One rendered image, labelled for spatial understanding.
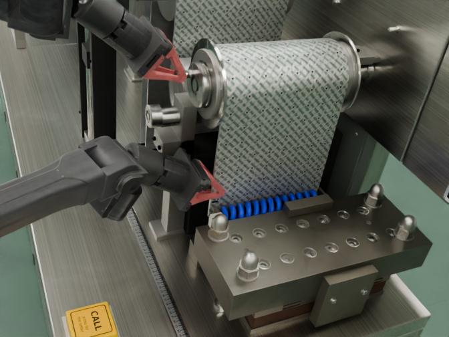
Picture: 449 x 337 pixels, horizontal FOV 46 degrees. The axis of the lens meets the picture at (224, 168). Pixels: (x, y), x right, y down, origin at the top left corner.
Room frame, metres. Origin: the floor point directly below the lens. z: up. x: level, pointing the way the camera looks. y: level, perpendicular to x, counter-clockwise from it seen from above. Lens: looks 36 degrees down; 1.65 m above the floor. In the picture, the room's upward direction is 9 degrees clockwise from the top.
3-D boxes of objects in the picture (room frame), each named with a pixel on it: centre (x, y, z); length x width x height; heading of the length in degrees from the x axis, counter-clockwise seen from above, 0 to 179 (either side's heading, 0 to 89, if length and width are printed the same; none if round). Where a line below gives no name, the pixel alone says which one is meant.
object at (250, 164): (0.79, -0.09, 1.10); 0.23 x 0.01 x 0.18; 119
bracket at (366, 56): (0.93, -0.21, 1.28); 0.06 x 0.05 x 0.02; 119
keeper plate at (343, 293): (0.63, -0.24, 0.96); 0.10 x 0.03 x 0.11; 119
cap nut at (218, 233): (0.67, -0.01, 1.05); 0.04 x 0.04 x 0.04
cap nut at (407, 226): (0.75, -0.34, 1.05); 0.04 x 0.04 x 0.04
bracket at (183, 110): (0.80, 0.10, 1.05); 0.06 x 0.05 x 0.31; 119
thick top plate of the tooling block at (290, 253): (0.71, -0.18, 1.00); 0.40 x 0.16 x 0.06; 119
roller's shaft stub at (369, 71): (0.93, -0.21, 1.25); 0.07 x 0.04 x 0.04; 119
